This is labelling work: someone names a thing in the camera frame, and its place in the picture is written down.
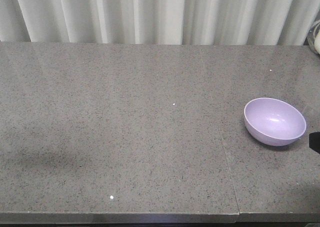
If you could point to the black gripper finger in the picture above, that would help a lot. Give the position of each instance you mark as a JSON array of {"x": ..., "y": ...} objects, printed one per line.
[{"x": 314, "y": 141}]

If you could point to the lilac plastic bowl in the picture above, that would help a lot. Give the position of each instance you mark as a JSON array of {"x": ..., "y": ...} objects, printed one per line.
[{"x": 273, "y": 122}]

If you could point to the white rice cooker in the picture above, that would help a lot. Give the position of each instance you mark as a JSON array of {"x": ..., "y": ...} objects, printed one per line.
[{"x": 313, "y": 37}]

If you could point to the white pleated curtain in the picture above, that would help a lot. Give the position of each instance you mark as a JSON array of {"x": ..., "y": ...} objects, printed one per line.
[{"x": 169, "y": 22}]

